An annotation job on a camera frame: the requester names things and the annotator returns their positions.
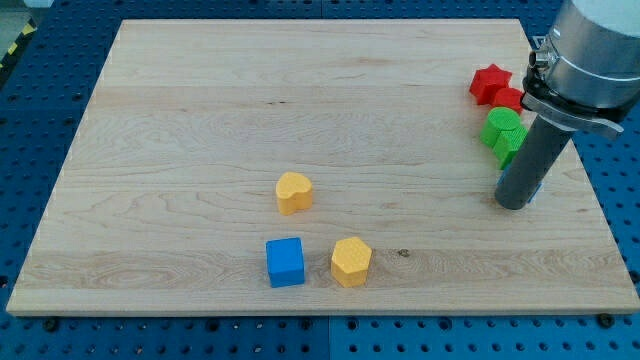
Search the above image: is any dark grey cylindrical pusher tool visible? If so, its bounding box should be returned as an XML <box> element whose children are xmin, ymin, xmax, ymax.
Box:
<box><xmin>494</xmin><ymin>115</ymin><xmax>575</xmax><ymax>210</ymax></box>

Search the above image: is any yellow heart block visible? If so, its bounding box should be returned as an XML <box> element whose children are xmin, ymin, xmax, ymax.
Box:
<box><xmin>275</xmin><ymin>172</ymin><xmax>313</xmax><ymax>215</ymax></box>

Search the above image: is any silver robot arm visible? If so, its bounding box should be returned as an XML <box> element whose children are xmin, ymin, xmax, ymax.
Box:
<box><xmin>495</xmin><ymin>0</ymin><xmax>639</xmax><ymax>210</ymax></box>

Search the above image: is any red star block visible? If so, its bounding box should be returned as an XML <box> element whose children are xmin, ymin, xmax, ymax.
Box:
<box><xmin>469</xmin><ymin>64</ymin><xmax>513</xmax><ymax>105</ymax></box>

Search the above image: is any green hexagon block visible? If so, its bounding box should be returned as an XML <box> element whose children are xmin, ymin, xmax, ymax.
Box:
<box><xmin>493</xmin><ymin>125</ymin><xmax>528</xmax><ymax>170</ymax></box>

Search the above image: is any blue block under tool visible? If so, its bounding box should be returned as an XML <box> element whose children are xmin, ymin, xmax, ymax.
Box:
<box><xmin>496</xmin><ymin>165</ymin><xmax>544</xmax><ymax>205</ymax></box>

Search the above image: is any green cylinder block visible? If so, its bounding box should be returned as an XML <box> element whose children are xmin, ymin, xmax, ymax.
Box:
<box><xmin>480</xmin><ymin>107</ymin><xmax>521</xmax><ymax>148</ymax></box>

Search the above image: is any red cylinder block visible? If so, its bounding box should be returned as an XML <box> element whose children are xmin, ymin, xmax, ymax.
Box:
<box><xmin>491</xmin><ymin>87</ymin><xmax>523</xmax><ymax>114</ymax></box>

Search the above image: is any yellow hexagon block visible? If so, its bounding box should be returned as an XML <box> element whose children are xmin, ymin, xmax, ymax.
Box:
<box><xmin>331</xmin><ymin>237</ymin><xmax>373</xmax><ymax>288</ymax></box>

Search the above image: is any blue cube block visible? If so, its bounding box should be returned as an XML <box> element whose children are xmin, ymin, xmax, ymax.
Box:
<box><xmin>265</xmin><ymin>237</ymin><xmax>305</xmax><ymax>288</ymax></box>

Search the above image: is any light wooden board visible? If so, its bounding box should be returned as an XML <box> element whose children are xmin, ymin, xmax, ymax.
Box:
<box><xmin>7</xmin><ymin>20</ymin><xmax>639</xmax><ymax>317</ymax></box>

